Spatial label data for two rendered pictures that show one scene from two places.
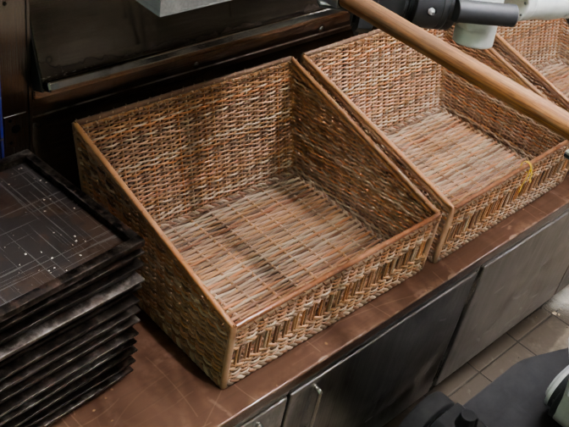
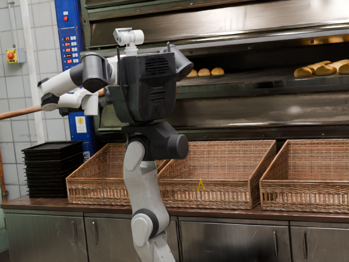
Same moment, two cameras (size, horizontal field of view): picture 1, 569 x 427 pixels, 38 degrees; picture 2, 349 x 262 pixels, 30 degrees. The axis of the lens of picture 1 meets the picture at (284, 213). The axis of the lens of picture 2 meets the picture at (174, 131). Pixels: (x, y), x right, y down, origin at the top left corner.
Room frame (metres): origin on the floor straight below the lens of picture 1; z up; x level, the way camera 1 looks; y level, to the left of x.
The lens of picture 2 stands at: (0.84, -3.71, 1.43)
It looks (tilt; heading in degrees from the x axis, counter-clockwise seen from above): 8 degrees down; 79
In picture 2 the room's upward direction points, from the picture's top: 6 degrees counter-clockwise
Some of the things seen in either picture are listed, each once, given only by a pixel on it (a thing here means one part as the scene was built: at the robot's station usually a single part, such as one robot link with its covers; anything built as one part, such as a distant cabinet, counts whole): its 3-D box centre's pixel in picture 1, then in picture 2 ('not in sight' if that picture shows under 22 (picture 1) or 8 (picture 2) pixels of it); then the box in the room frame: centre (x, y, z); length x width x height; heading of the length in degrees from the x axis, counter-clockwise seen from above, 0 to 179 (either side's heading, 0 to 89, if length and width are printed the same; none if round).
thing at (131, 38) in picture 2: not in sight; (131, 40); (1.27, -0.71, 1.47); 0.10 x 0.07 x 0.09; 22
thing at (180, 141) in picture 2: not in sight; (156, 141); (1.33, -0.78, 1.00); 0.28 x 0.13 x 0.18; 140
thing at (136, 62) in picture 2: not in sight; (141, 83); (1.29, -0.77, 1.27); 0.34 x 0.30 x 0.36; 22
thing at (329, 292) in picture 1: (261, 201); (127, 172); (1.28, 0.05, 0.72); 0.56 x 0.49 x 0.28; 140
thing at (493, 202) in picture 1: (440, 121); (216, 172); (1.72, -0.32, 0.72); 0.56 x 0.49 x 0.28; 142
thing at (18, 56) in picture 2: not in sight; (15, 55); (0.70, 0.81, 1.46); 0.10 x 0.07 x 0.10; 141
